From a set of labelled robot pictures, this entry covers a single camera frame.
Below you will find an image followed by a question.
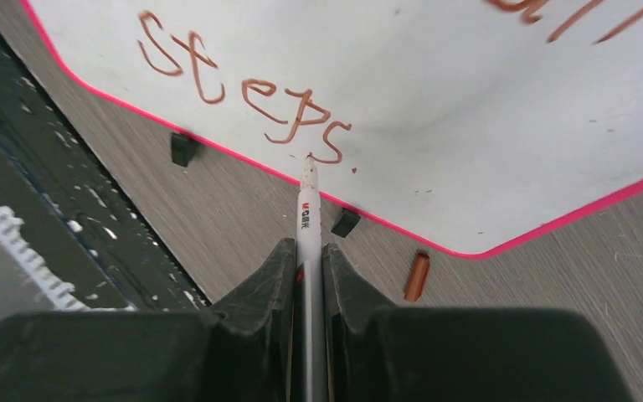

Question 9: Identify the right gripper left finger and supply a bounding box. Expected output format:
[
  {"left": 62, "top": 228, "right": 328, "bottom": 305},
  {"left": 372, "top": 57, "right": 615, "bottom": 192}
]
[{"left": 0, "top": 239, "right": 296, "bottom": 401}]

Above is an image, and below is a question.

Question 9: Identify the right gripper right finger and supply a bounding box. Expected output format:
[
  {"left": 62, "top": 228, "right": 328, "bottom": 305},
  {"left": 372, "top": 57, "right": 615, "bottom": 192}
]
[{"left": 322, "top": 244, "right": 632, "bottom": 401}]

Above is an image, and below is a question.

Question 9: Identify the white marker pen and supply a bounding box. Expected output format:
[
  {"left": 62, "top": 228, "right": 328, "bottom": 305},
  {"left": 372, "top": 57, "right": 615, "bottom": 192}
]
[{"left": 290, "top": 155, "right": 328, "bottom": 401}]

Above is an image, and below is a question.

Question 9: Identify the brown marker cap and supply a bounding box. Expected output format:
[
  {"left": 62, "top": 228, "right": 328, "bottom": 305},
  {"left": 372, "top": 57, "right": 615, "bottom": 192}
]
[{"left": 404, "top": 252, "right": 430, "bottom": 302}]

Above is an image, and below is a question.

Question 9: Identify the pink framed whiteboard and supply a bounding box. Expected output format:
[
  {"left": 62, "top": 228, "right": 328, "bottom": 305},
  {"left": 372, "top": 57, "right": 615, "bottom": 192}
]
[{"left": 23, "top": 1, "right": 643, "bottom": 258}]

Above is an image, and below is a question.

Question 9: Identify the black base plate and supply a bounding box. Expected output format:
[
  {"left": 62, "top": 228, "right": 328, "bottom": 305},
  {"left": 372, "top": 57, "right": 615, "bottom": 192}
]
[{"left": 0, "top": 34, "right": 210, "bottom": 311}]

